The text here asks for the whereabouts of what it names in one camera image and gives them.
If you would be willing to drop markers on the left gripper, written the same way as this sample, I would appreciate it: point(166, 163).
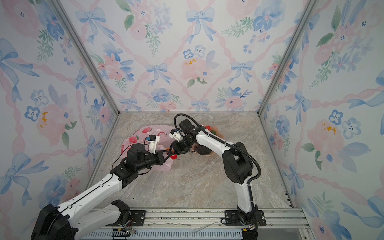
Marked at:
point(161, 159)

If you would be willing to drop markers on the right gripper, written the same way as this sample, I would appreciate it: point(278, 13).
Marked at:
point(177, 148)

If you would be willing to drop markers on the dark avocado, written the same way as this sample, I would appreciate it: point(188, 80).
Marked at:
point(202, 150)

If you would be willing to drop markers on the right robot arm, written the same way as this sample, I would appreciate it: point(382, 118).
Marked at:
point(240, 167)

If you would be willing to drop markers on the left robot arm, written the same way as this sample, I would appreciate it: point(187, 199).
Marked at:
point(73, 219)

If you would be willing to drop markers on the pink fruit plate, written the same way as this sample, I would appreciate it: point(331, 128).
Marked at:
point(215, 143)

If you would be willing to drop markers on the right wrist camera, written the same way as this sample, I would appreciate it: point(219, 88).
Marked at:
point(176, 135)

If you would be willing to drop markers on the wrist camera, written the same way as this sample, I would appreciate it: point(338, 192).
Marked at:
point(176, 135)
point(153, 141)

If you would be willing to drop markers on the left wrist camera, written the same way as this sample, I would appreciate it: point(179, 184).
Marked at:
point(153, 141)

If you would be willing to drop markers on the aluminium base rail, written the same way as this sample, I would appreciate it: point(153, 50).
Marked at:
point(205, 224)

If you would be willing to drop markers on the left corner aluminium post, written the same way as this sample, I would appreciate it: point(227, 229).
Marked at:
point(68, 25)

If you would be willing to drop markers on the corner aluminium post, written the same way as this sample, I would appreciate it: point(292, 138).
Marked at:
point(68, 25)
point(299, 31)

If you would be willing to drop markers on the right corner aluminium post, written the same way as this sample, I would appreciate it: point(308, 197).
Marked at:
point(299, 31)

